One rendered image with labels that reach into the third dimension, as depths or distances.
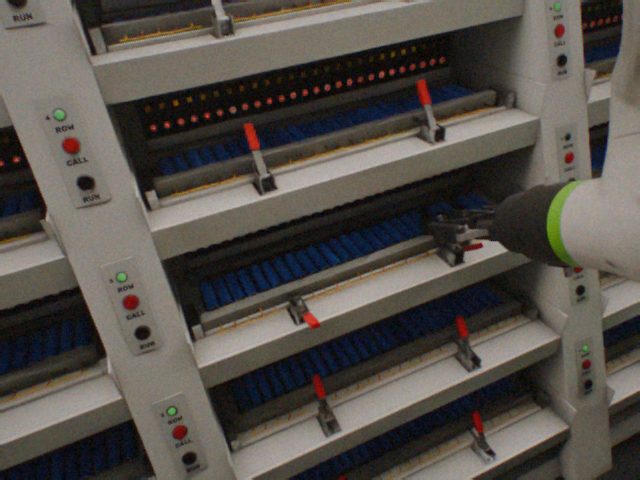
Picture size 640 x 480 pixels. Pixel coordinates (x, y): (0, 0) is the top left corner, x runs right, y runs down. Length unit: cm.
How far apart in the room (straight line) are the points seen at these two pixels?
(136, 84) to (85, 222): 17
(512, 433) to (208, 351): 62
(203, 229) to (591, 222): 43
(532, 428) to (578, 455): 12
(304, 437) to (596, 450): 62
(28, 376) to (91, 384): 8
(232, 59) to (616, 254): 46
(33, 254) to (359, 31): 49
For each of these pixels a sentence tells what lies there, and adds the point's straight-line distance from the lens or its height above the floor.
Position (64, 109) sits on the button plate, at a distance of 60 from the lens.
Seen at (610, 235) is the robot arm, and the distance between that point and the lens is 48.
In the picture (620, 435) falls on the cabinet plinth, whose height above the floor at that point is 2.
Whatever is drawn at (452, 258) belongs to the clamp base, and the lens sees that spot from 76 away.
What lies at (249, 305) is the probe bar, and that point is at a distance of 69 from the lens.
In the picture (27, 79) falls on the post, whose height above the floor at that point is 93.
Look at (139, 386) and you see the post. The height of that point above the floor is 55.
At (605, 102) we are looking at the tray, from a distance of 94.
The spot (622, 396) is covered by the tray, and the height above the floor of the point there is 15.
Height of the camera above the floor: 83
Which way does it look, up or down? 16 degrees down
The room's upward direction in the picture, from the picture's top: 14 degrees counter-clockwise
